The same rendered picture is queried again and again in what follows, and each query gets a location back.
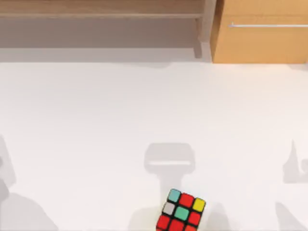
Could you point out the multicoloured puzzle cube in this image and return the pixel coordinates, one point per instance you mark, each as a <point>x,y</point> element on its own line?
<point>181,213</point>

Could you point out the wooden open shelf unit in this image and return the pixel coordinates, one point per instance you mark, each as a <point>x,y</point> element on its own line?
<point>101,16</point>

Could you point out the wooden cupboard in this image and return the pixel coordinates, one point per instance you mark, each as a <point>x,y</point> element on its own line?
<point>262,45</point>

